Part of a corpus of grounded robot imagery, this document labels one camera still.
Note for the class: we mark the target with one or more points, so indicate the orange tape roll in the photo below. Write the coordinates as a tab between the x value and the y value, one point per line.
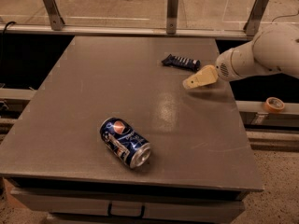
274	105

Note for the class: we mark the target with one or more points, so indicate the left metal rail bracket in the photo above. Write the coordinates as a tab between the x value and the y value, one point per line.
56	20

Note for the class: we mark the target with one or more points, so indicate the horizontal metal rail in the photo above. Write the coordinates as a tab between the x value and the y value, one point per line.
114	31

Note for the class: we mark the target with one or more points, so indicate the blue pepsi can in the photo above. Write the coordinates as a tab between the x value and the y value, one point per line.
125	142

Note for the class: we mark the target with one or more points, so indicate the dark blue rxbar wrapper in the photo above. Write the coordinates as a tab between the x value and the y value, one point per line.
181	62

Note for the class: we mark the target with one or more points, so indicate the metal rail bracket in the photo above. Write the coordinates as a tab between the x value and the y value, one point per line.
56	20
171	17
252	25

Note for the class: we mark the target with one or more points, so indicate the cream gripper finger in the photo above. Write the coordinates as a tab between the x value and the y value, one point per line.
205	76

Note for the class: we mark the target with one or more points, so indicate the right metal rail bracket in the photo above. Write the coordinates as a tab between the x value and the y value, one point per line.
252	25

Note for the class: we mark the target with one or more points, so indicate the middle metal rail bracket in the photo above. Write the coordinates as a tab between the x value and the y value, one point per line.
171	17

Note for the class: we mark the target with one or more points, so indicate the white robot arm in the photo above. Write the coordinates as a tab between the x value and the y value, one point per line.
273	50

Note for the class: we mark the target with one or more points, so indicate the black drawer handle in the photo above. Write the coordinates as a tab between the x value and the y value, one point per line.
124	209

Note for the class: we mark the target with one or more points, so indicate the grey table drawer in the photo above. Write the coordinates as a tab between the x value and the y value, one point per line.
76	207

